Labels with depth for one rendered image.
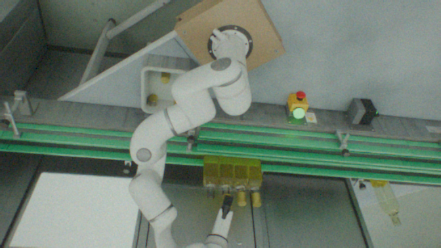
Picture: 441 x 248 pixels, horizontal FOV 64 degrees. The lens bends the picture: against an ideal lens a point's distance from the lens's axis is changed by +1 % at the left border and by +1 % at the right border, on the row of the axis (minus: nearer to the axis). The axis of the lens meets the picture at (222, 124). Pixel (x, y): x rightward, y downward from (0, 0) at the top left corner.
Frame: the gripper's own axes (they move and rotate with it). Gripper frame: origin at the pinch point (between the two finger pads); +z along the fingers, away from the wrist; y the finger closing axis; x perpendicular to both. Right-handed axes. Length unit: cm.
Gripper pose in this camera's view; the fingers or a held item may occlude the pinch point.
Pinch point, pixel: (227, 203)
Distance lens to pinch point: 131.4
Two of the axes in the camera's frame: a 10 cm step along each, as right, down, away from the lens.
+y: 1.6, -7.1, -6.8
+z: 2.3, -6.5, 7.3
